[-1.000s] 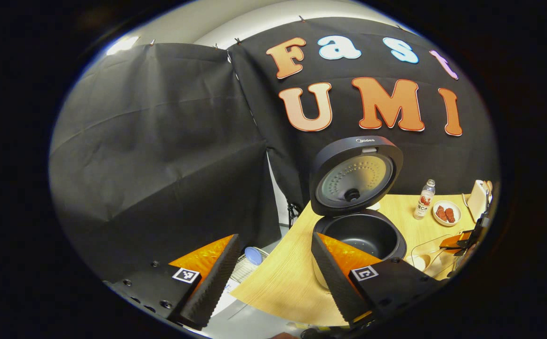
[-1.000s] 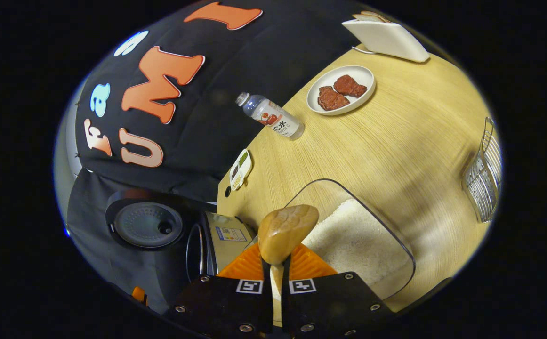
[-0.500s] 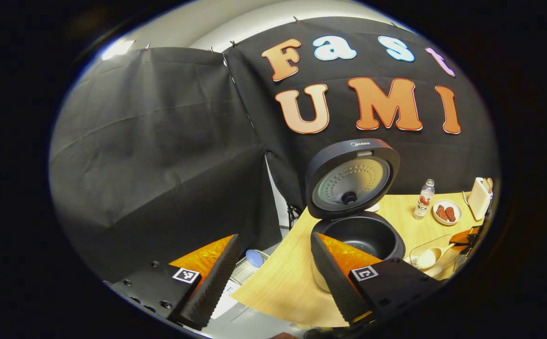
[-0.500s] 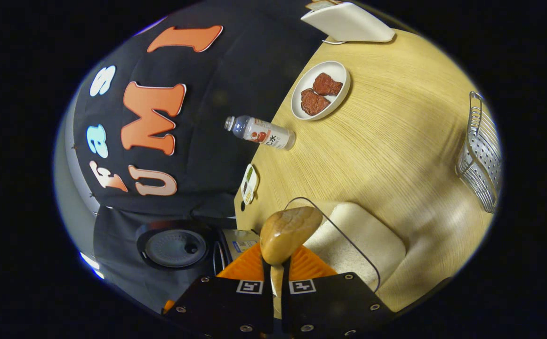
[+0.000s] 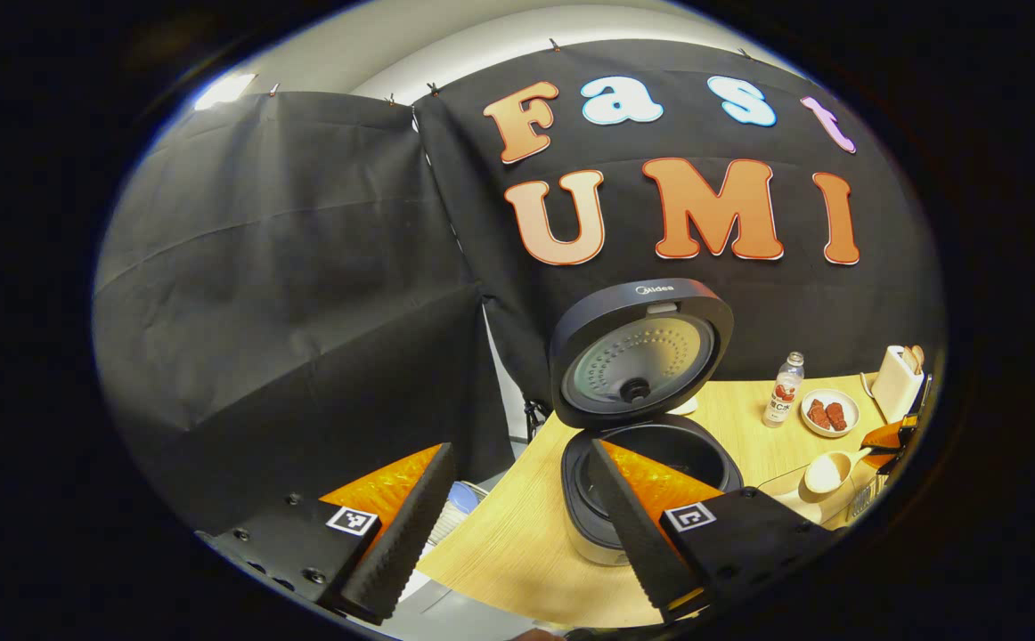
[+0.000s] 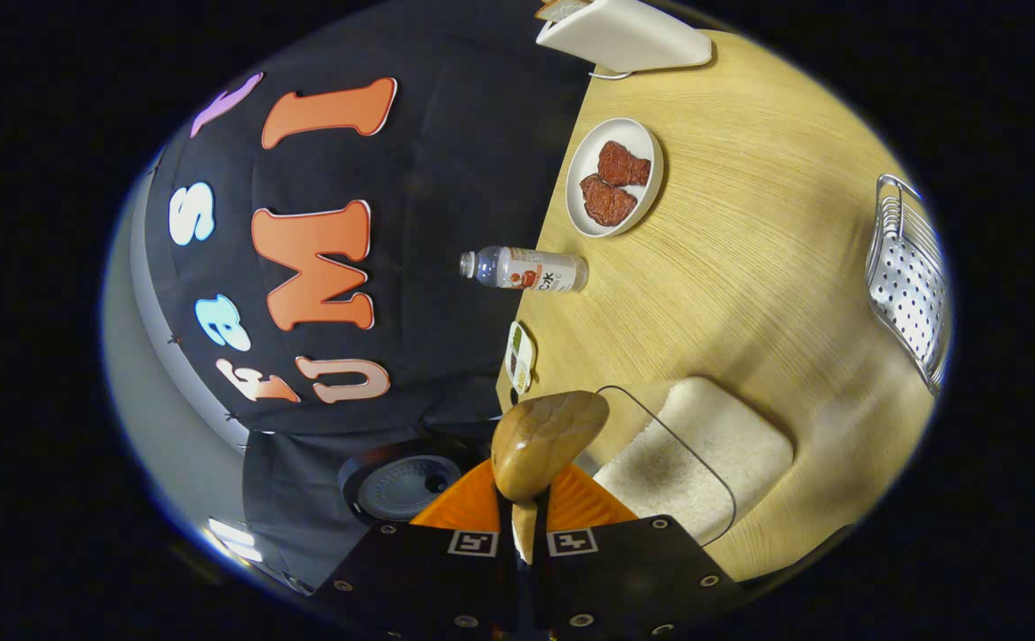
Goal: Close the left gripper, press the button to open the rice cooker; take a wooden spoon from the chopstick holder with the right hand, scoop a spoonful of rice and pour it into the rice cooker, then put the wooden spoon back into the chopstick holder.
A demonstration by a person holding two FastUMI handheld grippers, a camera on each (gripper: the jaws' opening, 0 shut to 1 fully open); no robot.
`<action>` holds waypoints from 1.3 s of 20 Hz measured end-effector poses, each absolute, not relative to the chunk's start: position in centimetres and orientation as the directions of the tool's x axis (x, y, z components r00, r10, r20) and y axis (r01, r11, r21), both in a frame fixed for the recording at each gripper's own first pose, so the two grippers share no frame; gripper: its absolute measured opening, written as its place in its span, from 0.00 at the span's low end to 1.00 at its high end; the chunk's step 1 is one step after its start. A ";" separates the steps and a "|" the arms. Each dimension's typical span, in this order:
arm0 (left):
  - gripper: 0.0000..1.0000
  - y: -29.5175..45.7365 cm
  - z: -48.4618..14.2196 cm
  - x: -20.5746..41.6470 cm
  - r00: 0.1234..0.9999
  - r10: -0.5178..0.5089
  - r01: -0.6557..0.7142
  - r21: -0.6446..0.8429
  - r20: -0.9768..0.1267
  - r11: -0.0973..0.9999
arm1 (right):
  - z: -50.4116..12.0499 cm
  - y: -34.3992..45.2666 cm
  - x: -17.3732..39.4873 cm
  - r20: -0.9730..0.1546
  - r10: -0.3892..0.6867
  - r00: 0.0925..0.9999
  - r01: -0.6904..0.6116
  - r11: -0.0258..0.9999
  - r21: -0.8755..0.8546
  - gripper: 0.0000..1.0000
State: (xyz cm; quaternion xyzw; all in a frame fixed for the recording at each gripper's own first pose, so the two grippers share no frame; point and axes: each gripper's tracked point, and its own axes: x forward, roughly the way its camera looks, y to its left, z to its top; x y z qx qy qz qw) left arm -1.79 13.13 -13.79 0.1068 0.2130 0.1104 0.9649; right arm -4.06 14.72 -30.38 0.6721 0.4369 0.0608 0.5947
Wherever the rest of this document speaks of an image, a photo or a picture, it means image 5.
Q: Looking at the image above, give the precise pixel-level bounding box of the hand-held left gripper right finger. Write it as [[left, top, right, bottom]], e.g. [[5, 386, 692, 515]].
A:
[[589, 439, 839, 622]]

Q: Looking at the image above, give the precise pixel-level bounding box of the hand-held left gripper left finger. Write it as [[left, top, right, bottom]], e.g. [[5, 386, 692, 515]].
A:
[[197, 442, 456, 626]]

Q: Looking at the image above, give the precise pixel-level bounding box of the wooden spoon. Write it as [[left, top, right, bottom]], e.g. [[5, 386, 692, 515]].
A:
[[803, 448, 879, 496]]

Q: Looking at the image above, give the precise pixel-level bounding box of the black and silver rice cooker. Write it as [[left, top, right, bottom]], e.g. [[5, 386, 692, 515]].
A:
[[549, 278, 746, 567]]

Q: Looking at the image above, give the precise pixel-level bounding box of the white toaster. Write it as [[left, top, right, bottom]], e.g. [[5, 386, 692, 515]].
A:
[[870, 345, 924, 424]]

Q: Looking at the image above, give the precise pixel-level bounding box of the white ribbed object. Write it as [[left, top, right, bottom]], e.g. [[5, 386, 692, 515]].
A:
[[427, 481, 485, 549]]

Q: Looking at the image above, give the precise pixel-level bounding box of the white round plate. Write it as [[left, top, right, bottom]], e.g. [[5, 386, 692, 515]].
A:
[[800, 388, 860, 438]]

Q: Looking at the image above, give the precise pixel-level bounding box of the clear plastic bottle red label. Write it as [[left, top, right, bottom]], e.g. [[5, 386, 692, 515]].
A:
[[762, 351, 805, 429]]

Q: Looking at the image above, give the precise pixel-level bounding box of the clear plastic box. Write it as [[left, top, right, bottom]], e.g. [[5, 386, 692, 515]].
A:
[[756, 463, 857, 528]]

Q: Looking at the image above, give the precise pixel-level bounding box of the black backdrop cloth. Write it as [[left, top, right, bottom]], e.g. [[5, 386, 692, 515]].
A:
[[94, 40, 946, 535]]

